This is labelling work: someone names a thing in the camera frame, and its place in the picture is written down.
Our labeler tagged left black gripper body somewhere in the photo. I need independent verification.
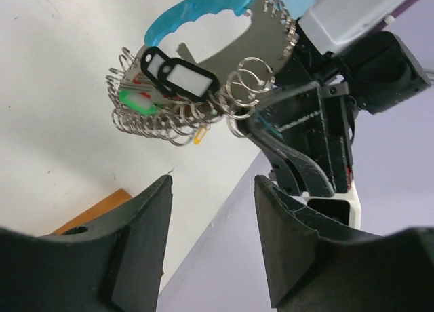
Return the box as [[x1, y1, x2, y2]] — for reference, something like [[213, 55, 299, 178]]
[[271, 84, 354, 195]]

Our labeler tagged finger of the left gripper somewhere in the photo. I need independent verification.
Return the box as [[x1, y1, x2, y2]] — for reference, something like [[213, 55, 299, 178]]
[[237, 117, 334, 197]]

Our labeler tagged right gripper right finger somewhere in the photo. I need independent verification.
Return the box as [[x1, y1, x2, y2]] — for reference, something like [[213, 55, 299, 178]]
[[254, 176, 433, 311]]

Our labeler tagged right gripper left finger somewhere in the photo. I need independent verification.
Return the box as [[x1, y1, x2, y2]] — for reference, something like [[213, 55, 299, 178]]
[[1, 175, 172, 311]]

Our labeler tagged black tagged key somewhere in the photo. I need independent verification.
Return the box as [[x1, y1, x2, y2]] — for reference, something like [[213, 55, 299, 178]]
[[140, 47, 220, 103]]

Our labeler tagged large keyring with blue handle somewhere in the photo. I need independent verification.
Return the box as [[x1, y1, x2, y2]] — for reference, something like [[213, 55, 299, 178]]
[[106, 0, 298, 147]]

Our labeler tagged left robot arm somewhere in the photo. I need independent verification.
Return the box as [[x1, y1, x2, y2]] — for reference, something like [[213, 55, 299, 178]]
[[239, 0, 431, 197]]

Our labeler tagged orange wooden compartment tray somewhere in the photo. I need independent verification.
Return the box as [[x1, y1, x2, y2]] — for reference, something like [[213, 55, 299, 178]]
[[54, 189, 132, 235]]

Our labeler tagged yellow tagged key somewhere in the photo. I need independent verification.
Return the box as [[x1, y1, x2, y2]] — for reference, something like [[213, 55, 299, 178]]
[[193, 125, 210, 144]]

